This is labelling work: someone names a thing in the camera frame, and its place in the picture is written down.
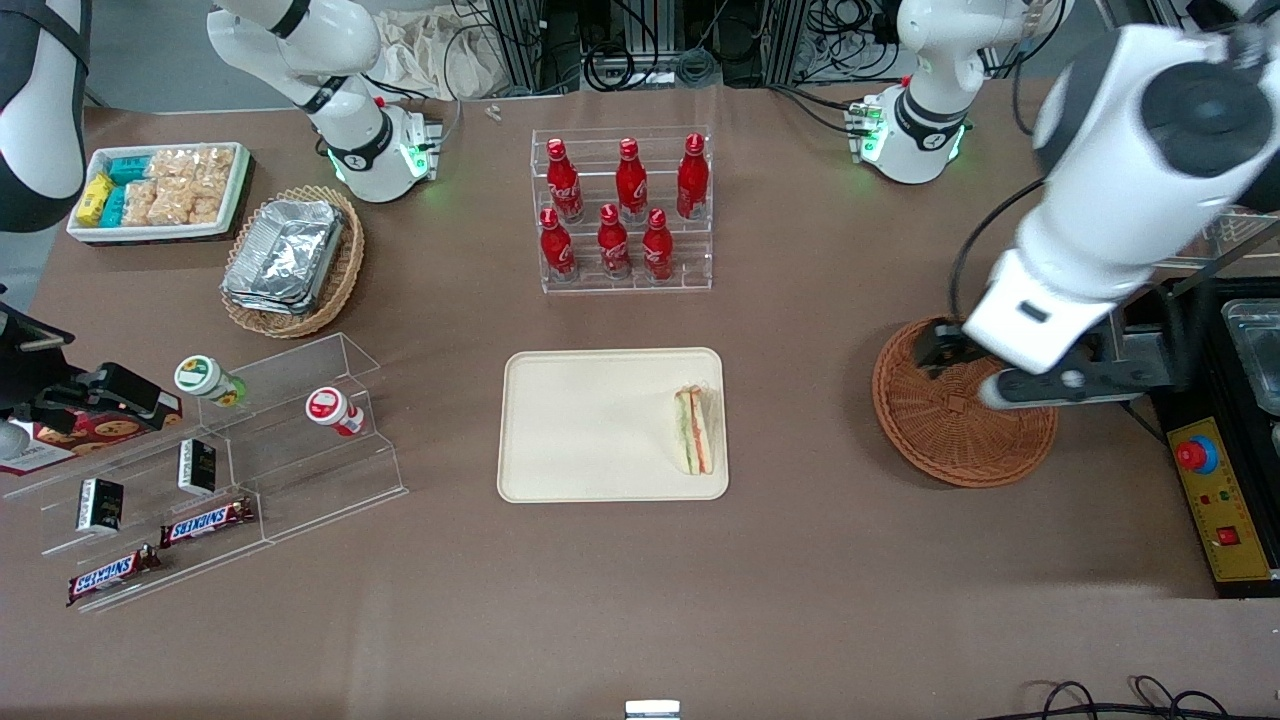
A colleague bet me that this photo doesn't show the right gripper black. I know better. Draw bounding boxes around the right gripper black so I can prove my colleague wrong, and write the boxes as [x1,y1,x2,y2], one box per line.
[0,312,163,426]

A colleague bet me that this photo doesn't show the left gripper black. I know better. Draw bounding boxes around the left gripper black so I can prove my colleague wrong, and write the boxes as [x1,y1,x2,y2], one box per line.
[915,318,991,381]

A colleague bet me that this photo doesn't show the triangular sandwich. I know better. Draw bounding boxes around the triangular sandwich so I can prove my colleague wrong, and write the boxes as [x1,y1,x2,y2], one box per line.
[673,385,718,476]

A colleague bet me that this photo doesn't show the round brown wicker basket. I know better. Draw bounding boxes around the round brown wicker basket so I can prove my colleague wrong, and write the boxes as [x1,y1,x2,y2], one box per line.
[872,315,1059,489]

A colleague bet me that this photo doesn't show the white rectangular snack tray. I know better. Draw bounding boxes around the white rectangular snack tray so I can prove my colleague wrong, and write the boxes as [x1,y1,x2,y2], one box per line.
[67,142,251,244]

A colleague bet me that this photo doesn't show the oval light wicker basket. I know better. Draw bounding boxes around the oval light wicker basket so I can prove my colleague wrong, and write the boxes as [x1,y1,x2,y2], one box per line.
[220,185,366,339]

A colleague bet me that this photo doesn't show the cream plastic serving tray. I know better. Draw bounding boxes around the cream plastic serving tray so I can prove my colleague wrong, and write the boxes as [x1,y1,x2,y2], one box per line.
[497,347,730,503]

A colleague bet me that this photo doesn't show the red tartan cookie box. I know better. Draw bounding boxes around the red tartan cookie box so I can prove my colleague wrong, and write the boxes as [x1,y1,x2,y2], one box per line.
[0,395,184,477]

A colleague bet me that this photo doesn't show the small black carton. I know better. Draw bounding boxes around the small black carton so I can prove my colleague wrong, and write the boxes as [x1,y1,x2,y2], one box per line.
[77,479,125,534]
[178,439,217,497]

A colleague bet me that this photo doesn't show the green-lid yoghurt bottle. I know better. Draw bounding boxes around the green-lid yoghurt bottle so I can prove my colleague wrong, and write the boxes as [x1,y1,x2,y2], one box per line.
[174,355,248,408]

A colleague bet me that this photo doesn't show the Snickers chocolate bar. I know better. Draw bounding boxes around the Snickers chocolate bar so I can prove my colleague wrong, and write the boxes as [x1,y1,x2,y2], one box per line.
[66,545,162,608]
[160,498,257,549]

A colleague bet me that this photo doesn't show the yellow snack packet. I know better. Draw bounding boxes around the yellow snack packet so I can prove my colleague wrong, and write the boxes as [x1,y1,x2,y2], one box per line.
[76,173,114,227]

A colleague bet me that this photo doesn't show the clear acrylic stepped stand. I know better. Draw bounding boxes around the clear acrylic stepped stand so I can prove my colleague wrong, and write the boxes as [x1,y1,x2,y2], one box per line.
[0,332,409,613]

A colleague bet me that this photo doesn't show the red-lid yoghurt bottle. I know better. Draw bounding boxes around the red-lid yoghurt bottle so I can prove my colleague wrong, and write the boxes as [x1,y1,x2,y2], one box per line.
[305,387,367,437]

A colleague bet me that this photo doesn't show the stacked aluminium foil trays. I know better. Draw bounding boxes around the stacked aluminium foil trays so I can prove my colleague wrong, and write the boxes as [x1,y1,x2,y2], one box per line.
[222,198,346,316]

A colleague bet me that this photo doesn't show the clear acrylic bottle rack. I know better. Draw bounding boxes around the clear acrylic bottle rack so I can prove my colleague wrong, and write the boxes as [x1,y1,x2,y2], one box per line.
[530,125,714,294]

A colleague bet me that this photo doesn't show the red cola bottle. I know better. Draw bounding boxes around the red cola bottle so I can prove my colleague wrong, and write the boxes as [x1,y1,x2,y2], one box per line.
[597,204,632,280]
[545,138,584,223]
[676,133,710,221]
[641,208,675,282]
[614,138,649,223]
[539,208,578,283]

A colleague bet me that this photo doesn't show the clear plastic container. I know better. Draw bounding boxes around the clear plastic container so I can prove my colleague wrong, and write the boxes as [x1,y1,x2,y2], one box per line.
[1222,298,1280,413]

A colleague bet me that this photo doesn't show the yellow black control box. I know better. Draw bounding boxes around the yellow black control box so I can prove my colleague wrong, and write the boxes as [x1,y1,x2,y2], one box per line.
[1165,415,1280,599]

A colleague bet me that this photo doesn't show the beige cloth bag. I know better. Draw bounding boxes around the beige cloth bag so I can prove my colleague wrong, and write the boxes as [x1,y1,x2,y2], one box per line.
[375,8,501,101]

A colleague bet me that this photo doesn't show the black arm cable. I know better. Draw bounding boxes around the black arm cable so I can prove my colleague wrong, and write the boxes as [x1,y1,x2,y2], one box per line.
[946,178,1047,323]

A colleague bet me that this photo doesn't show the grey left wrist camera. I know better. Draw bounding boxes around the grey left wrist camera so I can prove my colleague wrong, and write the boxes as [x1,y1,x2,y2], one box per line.
[978,362,1173,409]

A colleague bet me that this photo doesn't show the aluminium frame post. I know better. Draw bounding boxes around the aluminium frame post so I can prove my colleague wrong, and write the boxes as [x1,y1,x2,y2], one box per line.
[487,0,548,96]
[768,0,813,86]

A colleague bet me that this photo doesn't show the black cable on floor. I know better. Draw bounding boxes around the black cable on floor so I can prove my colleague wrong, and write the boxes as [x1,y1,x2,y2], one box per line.
[1000,678,1280,720]

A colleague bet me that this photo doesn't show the coiled black cable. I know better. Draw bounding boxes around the coiled black cable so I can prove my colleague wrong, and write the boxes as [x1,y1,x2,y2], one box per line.
[585,45,638,93]

